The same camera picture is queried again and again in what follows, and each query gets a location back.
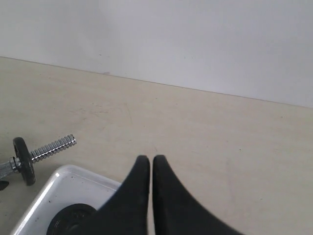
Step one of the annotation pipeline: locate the white plastic tray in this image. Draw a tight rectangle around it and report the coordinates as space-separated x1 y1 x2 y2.
11 165 120 235

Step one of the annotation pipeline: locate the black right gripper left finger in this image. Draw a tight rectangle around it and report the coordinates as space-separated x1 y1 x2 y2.
73 155 150 235

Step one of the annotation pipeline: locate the black weight plate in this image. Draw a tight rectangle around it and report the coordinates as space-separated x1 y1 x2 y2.
13 137 36 186
46 203 97 235

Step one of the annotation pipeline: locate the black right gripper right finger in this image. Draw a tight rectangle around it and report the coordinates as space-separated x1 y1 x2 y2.
152 155 241 235

